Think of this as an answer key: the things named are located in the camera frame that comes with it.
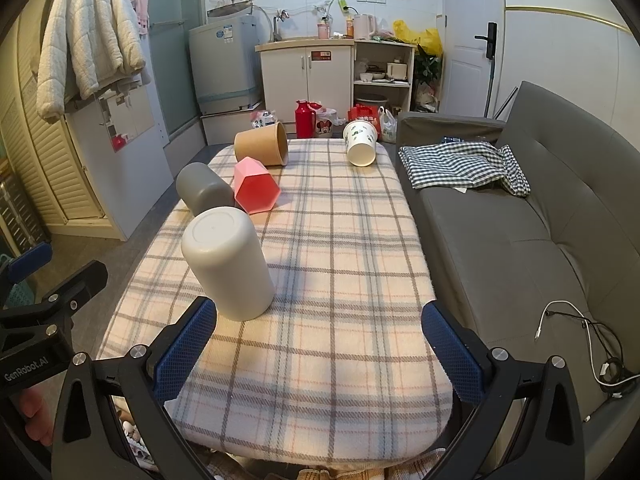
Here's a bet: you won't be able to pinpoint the mop handle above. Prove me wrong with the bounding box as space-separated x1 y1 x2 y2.
482 57 519 117

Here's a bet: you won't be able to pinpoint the white puffer jacket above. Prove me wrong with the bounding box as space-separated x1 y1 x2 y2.
35 0 152 122

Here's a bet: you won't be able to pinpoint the white door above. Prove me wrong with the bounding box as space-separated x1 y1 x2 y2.
441 0 508 122

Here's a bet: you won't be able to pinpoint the green checked cloth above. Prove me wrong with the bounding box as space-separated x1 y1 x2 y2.
399 141 532 198

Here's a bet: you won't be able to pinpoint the grey sofa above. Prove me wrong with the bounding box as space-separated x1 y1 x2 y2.
396 80 640 463

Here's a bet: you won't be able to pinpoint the plaid blanket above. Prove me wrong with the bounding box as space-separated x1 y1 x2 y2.
96 137 454 467

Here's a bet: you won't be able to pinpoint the brown paper cup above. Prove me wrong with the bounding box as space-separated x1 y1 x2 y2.
234 121 290 168

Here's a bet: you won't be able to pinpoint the pink hexagonal cup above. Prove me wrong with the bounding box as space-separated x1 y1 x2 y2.
233 156 282 216

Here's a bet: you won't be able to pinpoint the white and black cables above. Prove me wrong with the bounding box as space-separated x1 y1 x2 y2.
534 300 640 395

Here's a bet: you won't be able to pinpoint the yellow plastic bag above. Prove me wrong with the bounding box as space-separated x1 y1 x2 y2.
393 19 444 57

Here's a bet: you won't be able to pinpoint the black door handle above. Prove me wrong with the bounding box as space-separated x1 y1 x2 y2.
474 22 499 61

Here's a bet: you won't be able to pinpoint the large white plastic cup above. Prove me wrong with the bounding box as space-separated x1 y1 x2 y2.
180 208 275 322

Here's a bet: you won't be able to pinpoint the white plastic bag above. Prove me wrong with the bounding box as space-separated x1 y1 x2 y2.
378 106 399 144

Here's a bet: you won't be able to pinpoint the white low cabinet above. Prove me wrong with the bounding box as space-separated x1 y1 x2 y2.
64 79 172 242

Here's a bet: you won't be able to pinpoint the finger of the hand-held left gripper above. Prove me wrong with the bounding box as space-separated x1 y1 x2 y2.
22 259 110 317
0 241 55 307

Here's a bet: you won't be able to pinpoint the black cable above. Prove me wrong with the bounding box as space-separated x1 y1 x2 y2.
545 310 640 401

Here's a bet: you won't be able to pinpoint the person's left hand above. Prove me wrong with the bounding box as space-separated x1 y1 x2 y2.
15 389 55 450

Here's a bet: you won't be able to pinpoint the green potted plant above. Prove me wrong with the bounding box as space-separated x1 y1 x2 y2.
414 44 444 92

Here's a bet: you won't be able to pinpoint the pink electric kettle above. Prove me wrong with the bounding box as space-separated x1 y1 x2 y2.
353 13 378 41

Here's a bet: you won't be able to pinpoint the pink hanging garment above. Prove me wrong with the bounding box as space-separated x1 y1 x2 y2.
119 0 151 37

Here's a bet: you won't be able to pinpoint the open wooden shelf unit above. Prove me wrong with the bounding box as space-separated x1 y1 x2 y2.
351 39 418 117

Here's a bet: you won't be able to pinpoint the red shopping bag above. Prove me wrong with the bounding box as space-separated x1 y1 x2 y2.
348 103 382 127

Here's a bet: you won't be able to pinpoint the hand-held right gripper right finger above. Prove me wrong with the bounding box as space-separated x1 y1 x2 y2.
421 301 587 480

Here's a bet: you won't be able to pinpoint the red thermos jug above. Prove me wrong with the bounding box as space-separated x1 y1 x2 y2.
294 99 318 140

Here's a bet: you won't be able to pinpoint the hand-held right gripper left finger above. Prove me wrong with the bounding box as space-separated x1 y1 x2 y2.
52 296 218 480

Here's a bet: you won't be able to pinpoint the grey washing machine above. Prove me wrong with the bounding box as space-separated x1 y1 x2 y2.
188 2 264 117

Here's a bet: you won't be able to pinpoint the louvered wardrobe door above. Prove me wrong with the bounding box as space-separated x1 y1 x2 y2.
0 102 107 233

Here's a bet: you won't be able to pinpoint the white paper cup green print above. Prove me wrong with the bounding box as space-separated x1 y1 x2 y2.
342 119 379 168

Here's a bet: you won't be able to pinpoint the grey plastic cup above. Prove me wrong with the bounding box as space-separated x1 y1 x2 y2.
175 162 236 217

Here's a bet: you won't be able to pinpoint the cartoon print bag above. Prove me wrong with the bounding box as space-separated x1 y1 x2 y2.
313 107 347 139

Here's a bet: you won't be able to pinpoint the white sink cabinet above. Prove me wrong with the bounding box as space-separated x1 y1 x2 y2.
254 41 355 111

